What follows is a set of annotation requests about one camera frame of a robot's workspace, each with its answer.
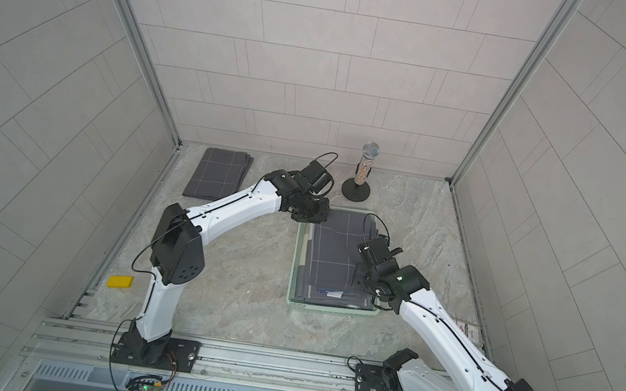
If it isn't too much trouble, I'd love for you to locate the yellow block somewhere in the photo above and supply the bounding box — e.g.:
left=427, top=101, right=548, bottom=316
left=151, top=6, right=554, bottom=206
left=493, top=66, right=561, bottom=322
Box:
left=105, top=275, right=134, bottom=290

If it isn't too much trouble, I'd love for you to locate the aluminium rail frame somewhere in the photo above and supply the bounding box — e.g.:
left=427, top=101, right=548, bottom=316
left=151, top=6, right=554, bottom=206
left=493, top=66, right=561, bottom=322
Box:
left=0, top=318, right=383, bottom=391

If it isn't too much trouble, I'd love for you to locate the left circuit board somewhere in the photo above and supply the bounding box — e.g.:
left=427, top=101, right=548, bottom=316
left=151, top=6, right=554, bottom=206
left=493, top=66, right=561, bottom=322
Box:
left=124, top=375, right=165, bottom=391

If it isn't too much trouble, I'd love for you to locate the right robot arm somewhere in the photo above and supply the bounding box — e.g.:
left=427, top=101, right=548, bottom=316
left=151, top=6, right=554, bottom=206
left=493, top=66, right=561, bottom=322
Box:
left=355, top=235, right=534, bottom=391

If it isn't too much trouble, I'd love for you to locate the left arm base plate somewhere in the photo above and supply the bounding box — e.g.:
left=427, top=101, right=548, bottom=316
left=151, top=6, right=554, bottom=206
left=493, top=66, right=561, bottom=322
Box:
left=110, top=331, right=202, bottom=373

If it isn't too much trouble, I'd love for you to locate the dark grey checked pillowcase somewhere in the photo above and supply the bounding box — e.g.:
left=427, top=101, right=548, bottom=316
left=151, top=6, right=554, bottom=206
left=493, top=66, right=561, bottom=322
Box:
left=182, top=147, right=254, bottom=201
left=302, top=209, right=377, bottom=301

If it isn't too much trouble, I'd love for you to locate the stand with patterned tube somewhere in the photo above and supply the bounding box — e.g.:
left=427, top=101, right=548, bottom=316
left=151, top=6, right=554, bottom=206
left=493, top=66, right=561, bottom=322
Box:
left=341, top=141, right=380, bottom=203

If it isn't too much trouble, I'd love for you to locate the small printed card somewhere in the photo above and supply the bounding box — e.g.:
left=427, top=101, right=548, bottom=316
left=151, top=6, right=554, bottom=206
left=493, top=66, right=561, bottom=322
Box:
left=456, top=320, right=483, bottom=348

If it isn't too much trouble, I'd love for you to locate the blue pillowcase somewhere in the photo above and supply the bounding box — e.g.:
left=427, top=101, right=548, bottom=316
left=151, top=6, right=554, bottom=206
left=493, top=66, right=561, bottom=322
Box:
left=289, top=282, right=373, bottom=312

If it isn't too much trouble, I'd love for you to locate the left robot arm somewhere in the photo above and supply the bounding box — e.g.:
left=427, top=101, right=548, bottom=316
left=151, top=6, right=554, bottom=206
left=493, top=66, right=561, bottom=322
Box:
left=128, top=159, right=335, bottom=349

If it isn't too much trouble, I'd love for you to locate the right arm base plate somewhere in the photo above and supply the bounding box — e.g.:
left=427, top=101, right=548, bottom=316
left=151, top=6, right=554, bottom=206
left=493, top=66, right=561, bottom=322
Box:
left=354, top=363, right=403, bottom=391

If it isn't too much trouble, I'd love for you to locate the mint green plastic basket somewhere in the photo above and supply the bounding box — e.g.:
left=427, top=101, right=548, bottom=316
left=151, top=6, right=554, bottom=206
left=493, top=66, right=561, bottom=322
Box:
left=287, top=208, right=378, bottom=317

